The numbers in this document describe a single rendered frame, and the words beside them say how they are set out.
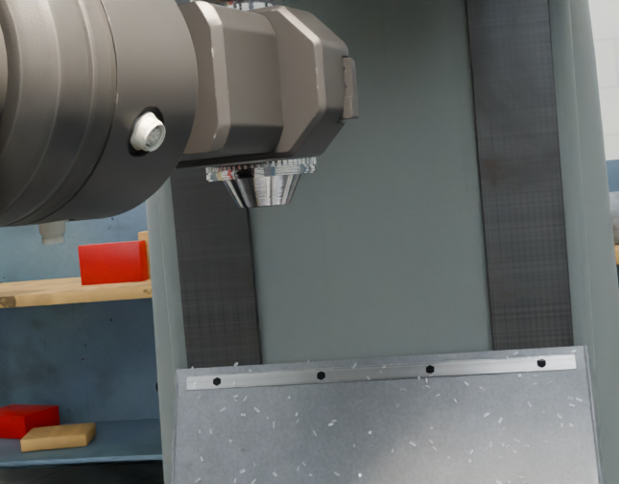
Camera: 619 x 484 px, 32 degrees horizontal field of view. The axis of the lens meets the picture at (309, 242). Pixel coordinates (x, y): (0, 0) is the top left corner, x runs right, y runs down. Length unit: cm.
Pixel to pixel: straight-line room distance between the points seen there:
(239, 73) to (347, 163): 47
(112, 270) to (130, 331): 67
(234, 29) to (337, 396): 50
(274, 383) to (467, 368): 15
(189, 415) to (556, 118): 36
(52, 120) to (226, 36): 9
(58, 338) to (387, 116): 432
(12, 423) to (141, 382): 60
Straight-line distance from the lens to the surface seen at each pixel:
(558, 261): 82
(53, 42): 29
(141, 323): 493
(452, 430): 81
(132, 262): 430
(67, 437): 448
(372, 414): 82
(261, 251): 84
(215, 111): 36
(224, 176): 44
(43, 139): 29
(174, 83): 33
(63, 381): 510
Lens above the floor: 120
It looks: 3 degrees down
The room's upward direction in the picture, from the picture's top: 5 degrees counter-clockwise
